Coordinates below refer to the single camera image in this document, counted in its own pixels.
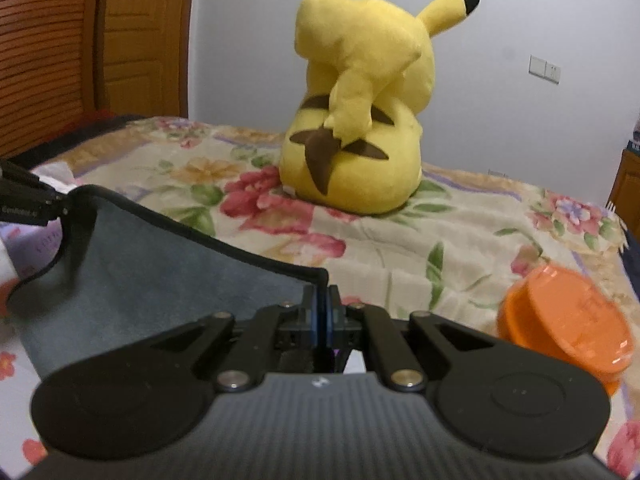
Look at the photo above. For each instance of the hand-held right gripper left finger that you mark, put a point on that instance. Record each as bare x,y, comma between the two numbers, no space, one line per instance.
312,310

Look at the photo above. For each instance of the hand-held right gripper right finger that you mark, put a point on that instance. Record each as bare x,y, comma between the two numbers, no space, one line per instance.
332,312

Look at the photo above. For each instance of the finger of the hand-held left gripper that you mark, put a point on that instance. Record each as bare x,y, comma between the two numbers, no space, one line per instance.
35,199

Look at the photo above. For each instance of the grey towel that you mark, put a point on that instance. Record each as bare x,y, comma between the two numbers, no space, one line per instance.
165,285

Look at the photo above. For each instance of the floral blanket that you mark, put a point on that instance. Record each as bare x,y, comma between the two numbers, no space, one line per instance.
400,240

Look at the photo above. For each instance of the wooden headboard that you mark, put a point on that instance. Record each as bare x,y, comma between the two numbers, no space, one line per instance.
45,55

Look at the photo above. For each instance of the wooden door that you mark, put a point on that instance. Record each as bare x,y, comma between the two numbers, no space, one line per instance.
145,35

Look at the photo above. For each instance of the yellow plush toy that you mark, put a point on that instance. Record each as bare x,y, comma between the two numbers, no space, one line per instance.
361,110

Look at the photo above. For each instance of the orange plastic container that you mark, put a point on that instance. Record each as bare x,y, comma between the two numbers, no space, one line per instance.
565,325

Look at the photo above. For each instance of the wooden cabinet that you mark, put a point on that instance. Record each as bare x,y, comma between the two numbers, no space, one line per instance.
627,180

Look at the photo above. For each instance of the white wall switch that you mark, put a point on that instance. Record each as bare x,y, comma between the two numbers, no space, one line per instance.
544,69

